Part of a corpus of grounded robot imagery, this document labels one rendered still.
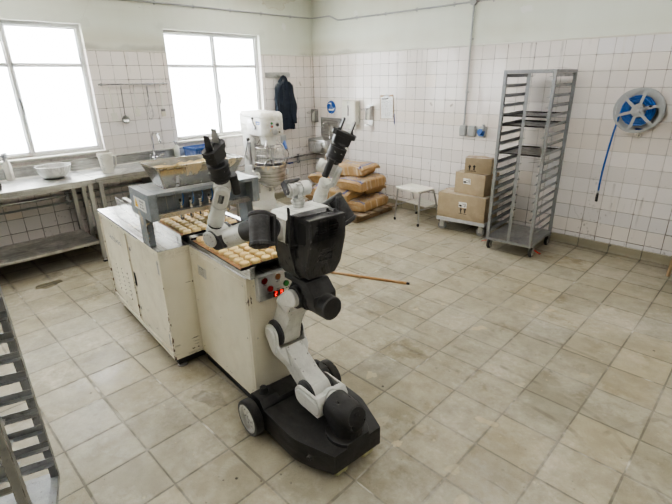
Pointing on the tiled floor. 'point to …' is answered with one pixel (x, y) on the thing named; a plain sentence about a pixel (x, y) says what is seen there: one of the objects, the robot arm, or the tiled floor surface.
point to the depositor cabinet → (154, 283)
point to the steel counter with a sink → (79, 175)
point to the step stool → (417, 198)
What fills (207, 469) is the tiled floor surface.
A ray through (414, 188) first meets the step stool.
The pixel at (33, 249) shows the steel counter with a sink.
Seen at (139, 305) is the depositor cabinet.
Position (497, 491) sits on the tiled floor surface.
